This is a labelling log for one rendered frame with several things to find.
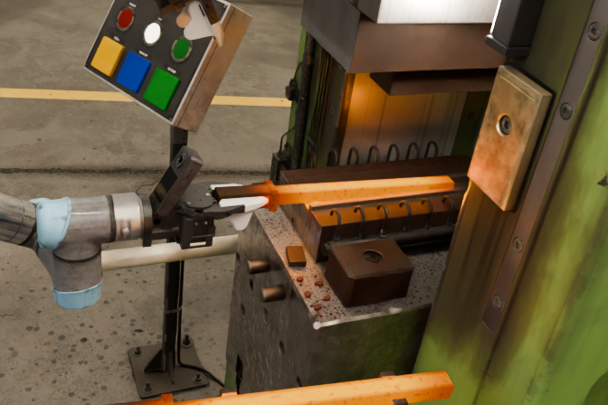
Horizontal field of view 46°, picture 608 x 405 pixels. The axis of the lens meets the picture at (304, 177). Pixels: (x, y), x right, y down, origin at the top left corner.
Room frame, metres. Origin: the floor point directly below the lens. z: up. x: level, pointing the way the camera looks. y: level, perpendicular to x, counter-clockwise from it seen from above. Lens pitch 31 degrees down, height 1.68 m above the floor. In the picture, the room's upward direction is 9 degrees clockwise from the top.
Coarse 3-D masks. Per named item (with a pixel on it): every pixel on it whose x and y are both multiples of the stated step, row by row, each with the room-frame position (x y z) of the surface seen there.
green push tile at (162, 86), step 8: (160, 72) 1.40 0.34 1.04; (168, 72) 1.40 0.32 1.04; (152, 80) 1.40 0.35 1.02; (160, 80) 1.39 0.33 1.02; (168, 80) 1.38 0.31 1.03; (176, 80) 1.37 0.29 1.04; (152, 88) 1.39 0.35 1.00; (160, 88) 1.38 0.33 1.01; (168, 88) 1.37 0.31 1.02; (176, 88) 1.37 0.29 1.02; (144, 96) 1.39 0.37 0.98; (152, 96) 1.38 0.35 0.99; (160, 96) 1.37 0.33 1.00; (168, 96) 1.36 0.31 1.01; (160, 104) 1.35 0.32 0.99; (168, 104) 1.35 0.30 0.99
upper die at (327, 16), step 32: (320, 0) 1.11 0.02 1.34; (320, 32) 1.09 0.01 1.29; (352, 32) 1.00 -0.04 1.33; (384, 32) 1.01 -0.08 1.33; (416, 32) 1.03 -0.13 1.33; (448, 32) 1.06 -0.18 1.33; (480, 32) 1.09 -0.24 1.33; (352, 64) 0.99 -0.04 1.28; (384, 64) 1.01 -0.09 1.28; (416, 64) 1.04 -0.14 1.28; (448, 64) 1.07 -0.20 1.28; (480, 64) 1.09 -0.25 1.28
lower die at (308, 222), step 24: (312, 168) 1.20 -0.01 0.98; (336, 168) 1.21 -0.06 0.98; (360, 168) 1.22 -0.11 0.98; (384, 168) 1.24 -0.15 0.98; (408, 168) 1.24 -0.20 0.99; (432, 168) 1.25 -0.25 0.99; (456, 168) 1.27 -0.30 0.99; (432, 192) 1.14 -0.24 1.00; (456, 192) 1.16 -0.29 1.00; (288, 216) 1.11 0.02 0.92; (312, 216) 1.03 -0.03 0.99; (336, 216) 1.03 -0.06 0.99; (360, 216) 1.04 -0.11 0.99; (384, 216) 1.05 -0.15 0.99; (432, 216) 1.09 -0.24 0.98; (456, 216) 1.11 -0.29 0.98; (312, 240) 1.01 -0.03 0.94
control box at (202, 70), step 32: (128, 0) 1.57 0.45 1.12; (128, 32) 1.52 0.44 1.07; (160, 32) 1.47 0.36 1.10; (224, 32) 1.42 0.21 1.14; (160, 64) 1.42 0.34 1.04; (192, 64) 1.38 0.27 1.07; (224, 64) 1.42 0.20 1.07; (128, 96) 1.42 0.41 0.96; (192, 96) 1.36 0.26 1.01; (192, 128) 1.36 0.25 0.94
